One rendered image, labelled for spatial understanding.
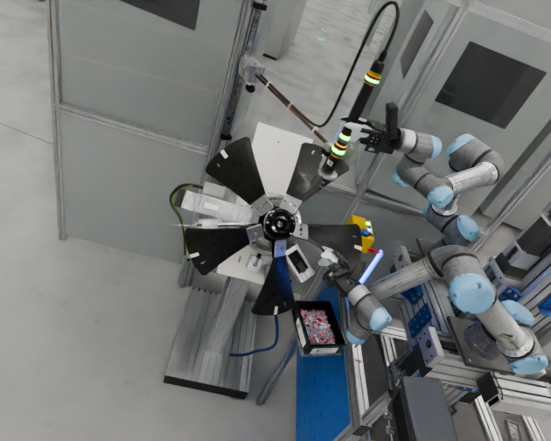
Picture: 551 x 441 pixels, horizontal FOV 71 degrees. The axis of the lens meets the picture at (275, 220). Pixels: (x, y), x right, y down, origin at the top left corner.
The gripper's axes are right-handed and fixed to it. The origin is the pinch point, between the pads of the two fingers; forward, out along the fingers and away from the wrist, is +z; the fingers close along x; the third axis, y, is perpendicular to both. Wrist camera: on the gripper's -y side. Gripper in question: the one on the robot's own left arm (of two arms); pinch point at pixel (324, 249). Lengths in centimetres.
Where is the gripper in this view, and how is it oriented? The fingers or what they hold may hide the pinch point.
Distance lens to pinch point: 150.6
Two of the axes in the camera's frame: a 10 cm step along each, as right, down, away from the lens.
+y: -8.2, 2.4, -5.2
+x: -2.1, 7.2, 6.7
